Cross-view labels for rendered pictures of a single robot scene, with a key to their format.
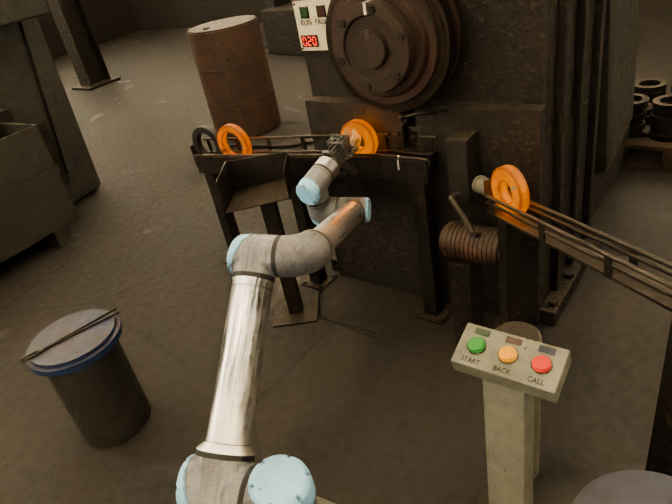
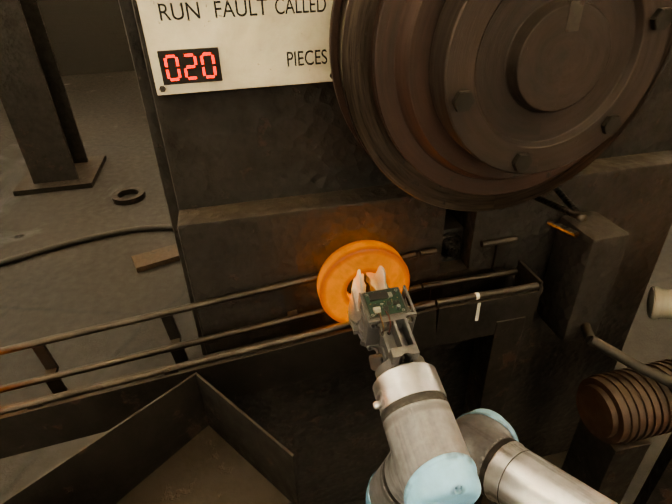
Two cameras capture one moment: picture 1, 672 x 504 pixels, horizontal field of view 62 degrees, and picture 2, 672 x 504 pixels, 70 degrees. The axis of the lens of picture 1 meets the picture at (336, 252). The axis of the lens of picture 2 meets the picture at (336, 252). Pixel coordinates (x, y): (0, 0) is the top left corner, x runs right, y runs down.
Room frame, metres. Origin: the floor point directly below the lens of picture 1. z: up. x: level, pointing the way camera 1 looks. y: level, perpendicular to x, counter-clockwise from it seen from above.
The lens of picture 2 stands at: (1.72, 0.38, 1.23)
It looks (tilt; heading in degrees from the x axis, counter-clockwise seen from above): 32 degrees down; 307
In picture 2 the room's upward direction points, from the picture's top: 2 degrees counter-clockwise
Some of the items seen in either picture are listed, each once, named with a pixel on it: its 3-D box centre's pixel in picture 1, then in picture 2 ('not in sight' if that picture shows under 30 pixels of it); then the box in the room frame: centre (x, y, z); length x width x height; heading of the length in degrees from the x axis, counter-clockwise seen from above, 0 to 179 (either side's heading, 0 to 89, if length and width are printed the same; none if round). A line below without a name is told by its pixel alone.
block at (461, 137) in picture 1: (464, 166); (577, 276); (1.79, -0.50, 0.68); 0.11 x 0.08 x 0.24; 138
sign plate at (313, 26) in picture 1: (324, 24); (242, 19); (2.24, -0.13, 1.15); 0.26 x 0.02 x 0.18; 48
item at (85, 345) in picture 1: (96, 380); not in sight; (1.61, 0.95, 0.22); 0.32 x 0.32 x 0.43
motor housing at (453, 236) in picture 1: (477, 291); (613, 463); (1.61, -0.47, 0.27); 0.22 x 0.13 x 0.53; 48
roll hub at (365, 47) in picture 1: (373, 48); (550, 56); (1.86, -0.25, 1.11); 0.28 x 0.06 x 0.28; 48
